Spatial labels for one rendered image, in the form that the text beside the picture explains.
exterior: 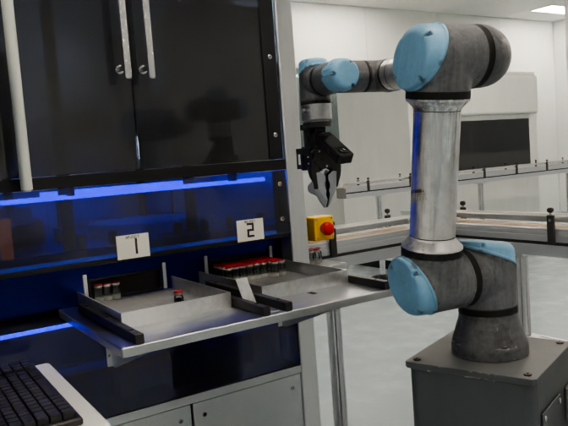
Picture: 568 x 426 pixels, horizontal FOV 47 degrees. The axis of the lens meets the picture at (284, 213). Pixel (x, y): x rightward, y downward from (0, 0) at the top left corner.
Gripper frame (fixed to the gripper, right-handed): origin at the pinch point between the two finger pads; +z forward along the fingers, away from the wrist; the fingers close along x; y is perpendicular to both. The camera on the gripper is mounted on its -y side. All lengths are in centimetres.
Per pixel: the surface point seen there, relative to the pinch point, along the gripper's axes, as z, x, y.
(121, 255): 9, 44, 27
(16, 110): -26, 67, 20
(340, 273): 18.7, -3.7, 1.6
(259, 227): 7.2, 4.2, 27.5
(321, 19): -169, -365, 488
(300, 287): 20.3, 8.8, 1.4
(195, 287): 19.3, 28.4, 19.9
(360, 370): 109, -126, 152
